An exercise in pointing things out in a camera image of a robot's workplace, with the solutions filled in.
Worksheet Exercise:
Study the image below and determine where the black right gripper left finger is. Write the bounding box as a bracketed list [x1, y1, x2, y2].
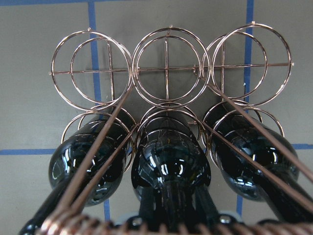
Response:
[114, 214, 144, 227]

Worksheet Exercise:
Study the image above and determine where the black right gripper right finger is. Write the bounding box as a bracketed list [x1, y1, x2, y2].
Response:
[219, 211, 242, 224]

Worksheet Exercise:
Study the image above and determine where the dark glass wine bottle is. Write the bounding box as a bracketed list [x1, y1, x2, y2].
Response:
[131, 109, 211, 232]

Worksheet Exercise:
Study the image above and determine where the dark wine bottle in basket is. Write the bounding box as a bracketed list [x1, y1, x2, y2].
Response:
[19, 108, 135, 235]

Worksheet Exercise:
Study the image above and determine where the copper wire wine basket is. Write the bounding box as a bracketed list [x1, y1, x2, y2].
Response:
[35, 23, 313, 235]

